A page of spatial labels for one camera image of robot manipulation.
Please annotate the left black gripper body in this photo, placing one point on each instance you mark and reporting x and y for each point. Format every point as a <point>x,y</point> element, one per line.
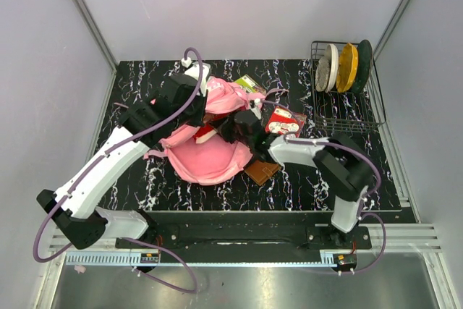
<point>193,116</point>

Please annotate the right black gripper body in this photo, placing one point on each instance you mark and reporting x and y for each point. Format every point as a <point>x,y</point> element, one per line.
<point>228,131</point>

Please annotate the colourful treehouse paperback book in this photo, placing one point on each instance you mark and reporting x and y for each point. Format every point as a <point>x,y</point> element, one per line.
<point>207,131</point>

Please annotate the pink student backpack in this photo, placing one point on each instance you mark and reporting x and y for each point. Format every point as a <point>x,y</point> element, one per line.
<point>216,160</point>

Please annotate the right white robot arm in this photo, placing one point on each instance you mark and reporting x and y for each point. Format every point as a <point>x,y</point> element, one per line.
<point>346,169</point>

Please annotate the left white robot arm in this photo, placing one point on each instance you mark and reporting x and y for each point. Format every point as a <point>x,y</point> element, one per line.
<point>74,206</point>

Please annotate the red comic paperback book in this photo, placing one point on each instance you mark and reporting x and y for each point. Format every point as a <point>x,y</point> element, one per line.
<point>282,122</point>

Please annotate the green comic paperback book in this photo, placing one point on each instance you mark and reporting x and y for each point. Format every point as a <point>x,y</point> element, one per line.
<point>250,86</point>

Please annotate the brown leather wallet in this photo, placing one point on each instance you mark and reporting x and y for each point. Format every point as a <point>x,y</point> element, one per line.
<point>260,172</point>

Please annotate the white grey plate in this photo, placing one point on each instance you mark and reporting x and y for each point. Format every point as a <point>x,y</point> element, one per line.
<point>327,69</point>

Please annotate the yellow plate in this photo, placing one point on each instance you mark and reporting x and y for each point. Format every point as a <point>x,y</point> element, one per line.
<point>348,66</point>

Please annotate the dark green plate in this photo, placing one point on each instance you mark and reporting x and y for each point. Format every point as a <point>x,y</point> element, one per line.
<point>365,63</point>

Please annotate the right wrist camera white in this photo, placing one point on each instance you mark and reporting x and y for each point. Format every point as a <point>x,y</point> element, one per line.
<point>255,107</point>

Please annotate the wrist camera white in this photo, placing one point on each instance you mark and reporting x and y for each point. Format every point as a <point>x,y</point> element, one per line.
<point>196,70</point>
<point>255,107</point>

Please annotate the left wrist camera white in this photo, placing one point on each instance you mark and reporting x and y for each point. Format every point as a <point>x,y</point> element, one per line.
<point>196,70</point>

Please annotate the black wire dish rack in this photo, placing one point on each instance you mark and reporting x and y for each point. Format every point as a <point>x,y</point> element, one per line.
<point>356,112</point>

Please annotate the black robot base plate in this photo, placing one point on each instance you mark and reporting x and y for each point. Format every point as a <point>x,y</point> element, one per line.
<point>307,229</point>

